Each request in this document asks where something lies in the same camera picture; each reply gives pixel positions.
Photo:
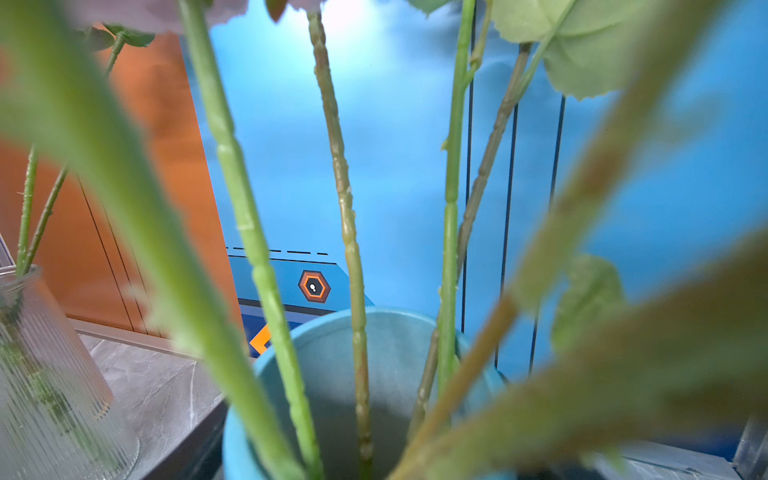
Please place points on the small pink rose spray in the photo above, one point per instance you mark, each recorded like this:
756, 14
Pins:
230, 154

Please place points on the yellow ranunculus flower stem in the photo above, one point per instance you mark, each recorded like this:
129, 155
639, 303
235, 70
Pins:
351, 248

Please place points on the pink rose spray with leaves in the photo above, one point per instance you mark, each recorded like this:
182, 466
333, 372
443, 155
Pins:
113, 37

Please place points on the pink peony flower stem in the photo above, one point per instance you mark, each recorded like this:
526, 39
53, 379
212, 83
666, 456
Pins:
63, 104

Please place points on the teal ceramic vase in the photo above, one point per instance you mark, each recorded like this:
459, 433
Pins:
398, 343

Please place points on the orange flower stem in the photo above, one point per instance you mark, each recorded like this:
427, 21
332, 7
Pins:
693, 357

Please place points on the clear glass vase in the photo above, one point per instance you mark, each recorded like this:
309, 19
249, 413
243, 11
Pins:
59, 417

